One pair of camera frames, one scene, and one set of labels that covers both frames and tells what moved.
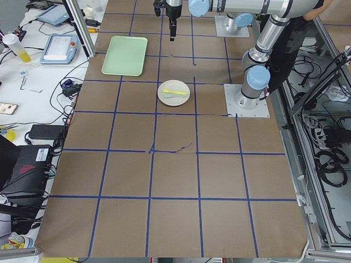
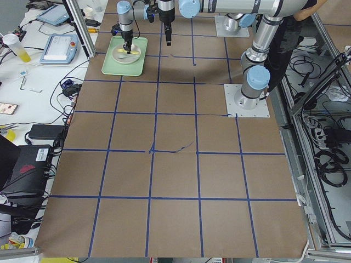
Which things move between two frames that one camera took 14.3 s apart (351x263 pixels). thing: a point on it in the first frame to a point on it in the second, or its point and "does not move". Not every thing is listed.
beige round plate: x=173 y=92 to x=121 y=55
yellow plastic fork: x=173 y=92 to x=122 y=50
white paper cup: x=89 y=13 does not move
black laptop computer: x=24 y=175 does not move
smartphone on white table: x=7 y=108 does not move
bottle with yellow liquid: x=13 y=41 does not move
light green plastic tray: x=126 y=55 does not move
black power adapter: x=46 y=131 does not move
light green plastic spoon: x=166 y=95 to x=128 y=56
